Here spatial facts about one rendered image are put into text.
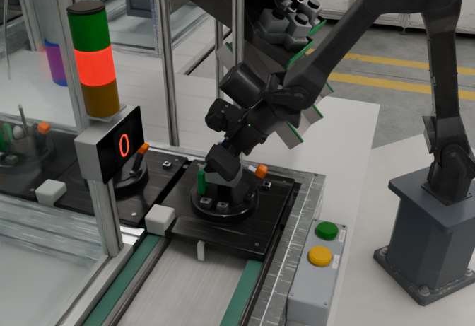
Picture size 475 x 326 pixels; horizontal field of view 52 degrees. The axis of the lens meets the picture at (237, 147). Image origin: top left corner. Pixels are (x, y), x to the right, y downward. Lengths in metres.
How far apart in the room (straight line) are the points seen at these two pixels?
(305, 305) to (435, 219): 0.26
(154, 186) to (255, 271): 0.30
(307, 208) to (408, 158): 0.47
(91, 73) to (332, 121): 0.96
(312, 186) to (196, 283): 0.34
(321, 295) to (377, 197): 0.44
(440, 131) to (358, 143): 0.60
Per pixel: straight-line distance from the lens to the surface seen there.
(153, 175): 1.09
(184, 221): 0.96
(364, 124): 1.53
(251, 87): 0.82
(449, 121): 0.86
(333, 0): 4.90
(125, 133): 0.77
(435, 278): 1.00
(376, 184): 1.28
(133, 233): 0.97
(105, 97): 0.72
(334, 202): 1.20
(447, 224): 0.89
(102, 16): 0.68
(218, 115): 0.84
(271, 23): 1.05
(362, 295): 1.01
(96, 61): 0.69
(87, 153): 0.73
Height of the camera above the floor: 1.61
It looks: 33 degrees down
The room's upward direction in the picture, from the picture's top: straight up
